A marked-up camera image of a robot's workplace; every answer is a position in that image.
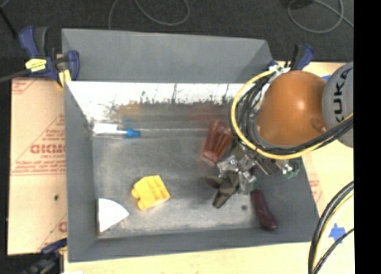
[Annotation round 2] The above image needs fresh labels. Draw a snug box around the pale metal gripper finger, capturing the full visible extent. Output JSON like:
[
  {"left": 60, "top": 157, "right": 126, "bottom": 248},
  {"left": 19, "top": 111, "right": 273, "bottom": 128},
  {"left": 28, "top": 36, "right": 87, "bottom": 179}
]
[
  {"left": 238, "top": 166, "right": 258, "bottom": 195},
  {"left": 216, "top": 155, "right": 239, "bottom": 179}
]

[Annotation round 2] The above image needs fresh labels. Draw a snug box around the red translucent ribbed cup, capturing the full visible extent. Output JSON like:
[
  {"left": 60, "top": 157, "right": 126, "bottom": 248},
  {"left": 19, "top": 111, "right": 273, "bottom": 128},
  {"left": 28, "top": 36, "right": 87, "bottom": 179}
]
[{"left": 198, "top": 119, "right": 235, "bottom": 168}]

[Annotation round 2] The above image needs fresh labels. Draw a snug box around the dark olive and maroon tool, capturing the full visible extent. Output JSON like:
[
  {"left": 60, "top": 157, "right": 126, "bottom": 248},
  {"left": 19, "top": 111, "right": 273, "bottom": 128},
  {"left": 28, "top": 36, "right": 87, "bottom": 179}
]
[{"left": 206, "top": 173, "right": 241, "bottom": 209}]

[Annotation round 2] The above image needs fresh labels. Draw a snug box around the maroon long rounded object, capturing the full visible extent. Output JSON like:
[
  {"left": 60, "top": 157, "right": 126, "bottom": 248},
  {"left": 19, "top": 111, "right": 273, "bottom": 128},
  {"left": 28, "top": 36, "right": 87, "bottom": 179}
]
[{"left": 251, "top": 188, "right": 279, "bottom": 232}]

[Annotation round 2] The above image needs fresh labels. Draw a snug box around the yellow toy block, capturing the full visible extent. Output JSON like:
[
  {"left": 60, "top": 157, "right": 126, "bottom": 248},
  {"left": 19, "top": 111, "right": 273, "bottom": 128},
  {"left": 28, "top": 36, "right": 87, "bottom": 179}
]
[{"left": 130, "top": 174, "right": 171, "bottom": 211}]

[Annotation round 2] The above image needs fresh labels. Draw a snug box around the clear tube with blue cap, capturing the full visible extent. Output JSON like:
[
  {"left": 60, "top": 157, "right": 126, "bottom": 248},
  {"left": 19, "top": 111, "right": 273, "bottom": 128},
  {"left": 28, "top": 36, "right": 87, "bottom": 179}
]
[{"left": 91, "top": 123, "right": 142, "bottom": 140}]

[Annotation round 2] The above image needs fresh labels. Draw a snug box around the grey metal bin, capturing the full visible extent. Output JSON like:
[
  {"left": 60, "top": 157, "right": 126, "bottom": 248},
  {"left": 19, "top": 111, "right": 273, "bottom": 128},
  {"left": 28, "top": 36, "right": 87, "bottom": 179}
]
[{"left": 61, "top": 28, "right": 321, "bottom": 262}]

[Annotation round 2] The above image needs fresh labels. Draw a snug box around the white quarter-round flat piece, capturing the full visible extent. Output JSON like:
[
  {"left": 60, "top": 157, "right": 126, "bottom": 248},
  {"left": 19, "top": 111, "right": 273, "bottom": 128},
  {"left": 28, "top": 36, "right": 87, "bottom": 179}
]
[{"left": 97, "top": 197, "right": 130, "bottom": 233}]

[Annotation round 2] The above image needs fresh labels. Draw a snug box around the brown cardboard board red print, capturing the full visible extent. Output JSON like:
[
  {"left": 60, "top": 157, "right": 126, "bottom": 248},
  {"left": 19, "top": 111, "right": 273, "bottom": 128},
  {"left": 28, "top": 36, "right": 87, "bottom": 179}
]
[{"left": 6, "top": 76, "right": 68, "bottom": 256}]

